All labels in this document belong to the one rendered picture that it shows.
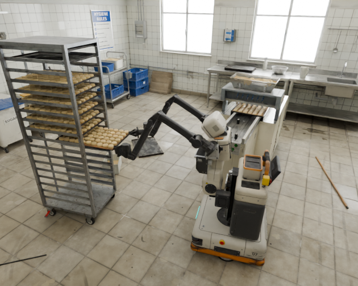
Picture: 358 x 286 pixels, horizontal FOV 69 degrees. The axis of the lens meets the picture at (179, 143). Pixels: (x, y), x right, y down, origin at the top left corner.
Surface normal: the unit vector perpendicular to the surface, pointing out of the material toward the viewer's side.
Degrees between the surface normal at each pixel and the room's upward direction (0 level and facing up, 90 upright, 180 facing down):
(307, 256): 0
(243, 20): 90
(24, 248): 0
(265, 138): 90
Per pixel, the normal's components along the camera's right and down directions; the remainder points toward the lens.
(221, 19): -0.44, 0.41
